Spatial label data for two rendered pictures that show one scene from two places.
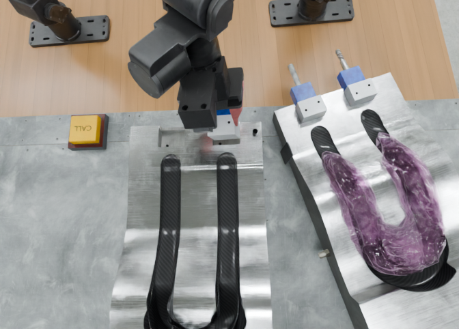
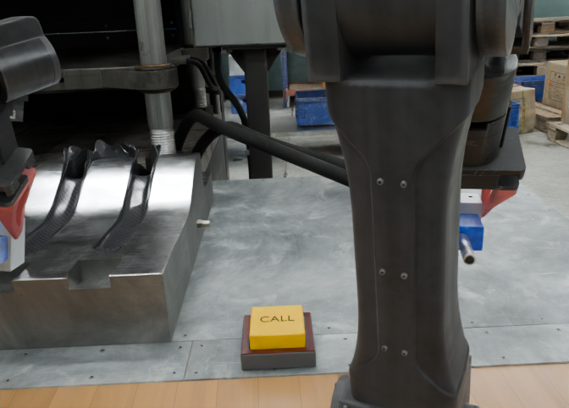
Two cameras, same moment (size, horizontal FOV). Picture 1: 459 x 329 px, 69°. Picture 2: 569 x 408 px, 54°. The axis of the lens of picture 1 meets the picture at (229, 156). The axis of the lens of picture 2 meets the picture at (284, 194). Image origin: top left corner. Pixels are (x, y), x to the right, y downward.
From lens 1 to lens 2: 94 cm
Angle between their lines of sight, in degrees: 86
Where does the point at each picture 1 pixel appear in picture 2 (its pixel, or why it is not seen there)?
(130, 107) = (194, 388)
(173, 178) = (112, 244)
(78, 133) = (284, 312)
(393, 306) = not seen: outside the picture
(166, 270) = (140, 184)
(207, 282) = (95, 173)
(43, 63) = not seen: outside the picture
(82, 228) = (276, 264)
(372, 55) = not seen: outside the picture
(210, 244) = (85, 206)
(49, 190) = (337, 289)
